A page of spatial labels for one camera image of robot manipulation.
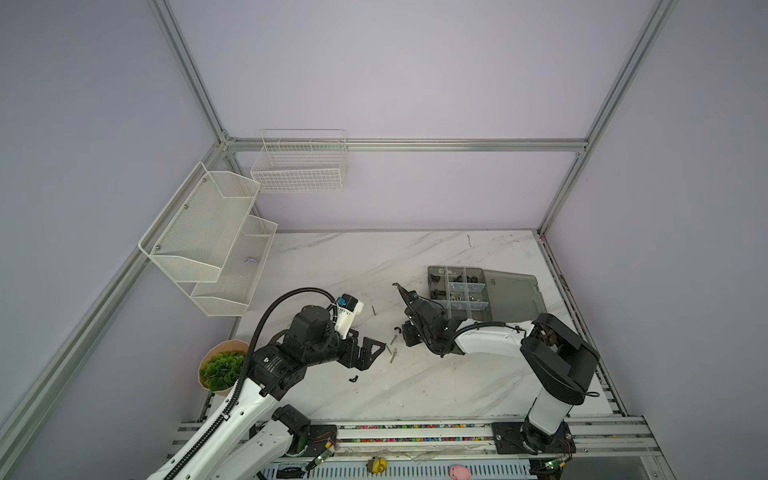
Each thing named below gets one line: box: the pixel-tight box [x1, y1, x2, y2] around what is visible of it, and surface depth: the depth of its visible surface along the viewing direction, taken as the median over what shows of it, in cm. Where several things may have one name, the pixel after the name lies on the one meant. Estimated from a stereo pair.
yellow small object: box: [366, 456, 388, 474], surface depth 70 cm
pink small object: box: [449, 464, 471, 480], surface depth 70 cm
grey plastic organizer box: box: [428, 265, 548, 323], surface depth 103 cm
